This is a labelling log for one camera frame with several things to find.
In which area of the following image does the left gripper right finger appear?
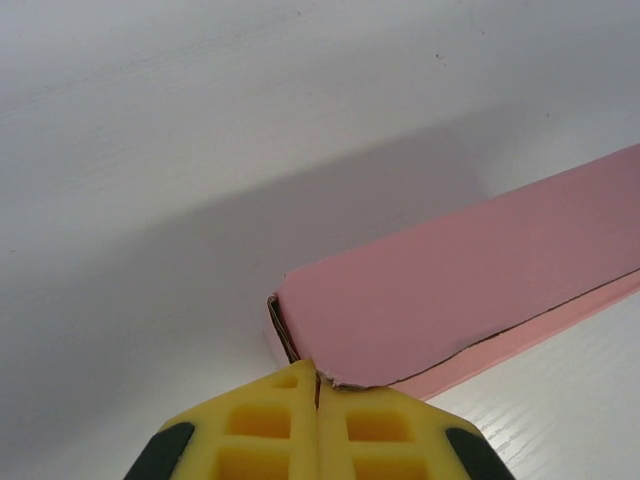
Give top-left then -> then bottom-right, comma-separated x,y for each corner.
314,376 -> 508,480

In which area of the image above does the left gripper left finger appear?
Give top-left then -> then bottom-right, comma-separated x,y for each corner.
126,359 -> 320,480

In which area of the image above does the pink paper box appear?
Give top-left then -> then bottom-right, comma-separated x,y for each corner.
263,142 -> 640,404

